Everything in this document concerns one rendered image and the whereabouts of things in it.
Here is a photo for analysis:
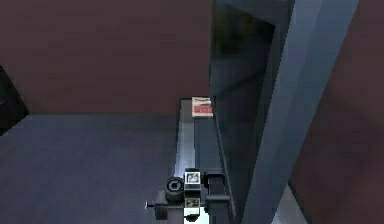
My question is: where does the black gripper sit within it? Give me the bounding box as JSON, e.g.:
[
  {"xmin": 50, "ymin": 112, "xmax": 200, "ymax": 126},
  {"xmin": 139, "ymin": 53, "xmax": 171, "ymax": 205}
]
[{"xmin": 145, "ymin": 176, "xmax": 186, "ymax": 222}]

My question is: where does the red and white book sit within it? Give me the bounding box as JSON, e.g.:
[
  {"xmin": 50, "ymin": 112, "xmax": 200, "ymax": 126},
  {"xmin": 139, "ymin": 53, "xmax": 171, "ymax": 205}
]
[{"xmin": 191, "ymin": 96, "xmax": 214, "ymax": 118}]

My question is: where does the blue-grey shelf unit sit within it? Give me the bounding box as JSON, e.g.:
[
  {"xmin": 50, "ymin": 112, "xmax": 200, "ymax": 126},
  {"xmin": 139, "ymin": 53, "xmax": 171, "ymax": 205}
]
[{"xmin": 174, "ymin": 0, "xmax": 361, "ymax": 224}]

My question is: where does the black furniture piece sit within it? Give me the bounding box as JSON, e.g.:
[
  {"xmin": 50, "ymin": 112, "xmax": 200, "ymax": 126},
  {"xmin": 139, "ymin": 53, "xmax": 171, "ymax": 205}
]
[{"xmin": 0, "ymin": 65, "xmax": 30, "ymax": 137}]

